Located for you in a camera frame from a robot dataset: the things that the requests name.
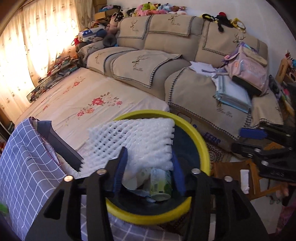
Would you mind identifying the wooden stool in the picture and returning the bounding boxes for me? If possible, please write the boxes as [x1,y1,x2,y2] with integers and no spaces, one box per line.
[212,160,280,200]

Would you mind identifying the pink school backpack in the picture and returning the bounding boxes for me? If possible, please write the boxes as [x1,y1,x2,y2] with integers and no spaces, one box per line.
[224,42,269,96]

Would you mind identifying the yellow rimmed trash bin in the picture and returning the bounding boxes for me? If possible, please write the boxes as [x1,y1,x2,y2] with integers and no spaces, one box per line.
[106,109,211,226]

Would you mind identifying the cream window curtains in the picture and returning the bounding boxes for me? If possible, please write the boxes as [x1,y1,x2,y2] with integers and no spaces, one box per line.
[1,1,94,121]

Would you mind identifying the books and papers stack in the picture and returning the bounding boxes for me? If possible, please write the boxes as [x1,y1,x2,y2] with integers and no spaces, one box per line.
[190,61,251,113]

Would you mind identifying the beige sofa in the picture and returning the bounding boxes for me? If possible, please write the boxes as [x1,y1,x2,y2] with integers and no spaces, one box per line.
[78,14,283,151]

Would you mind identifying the green label plastic jar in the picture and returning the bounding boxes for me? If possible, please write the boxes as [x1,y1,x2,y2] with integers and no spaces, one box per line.
[150,168,172,202]

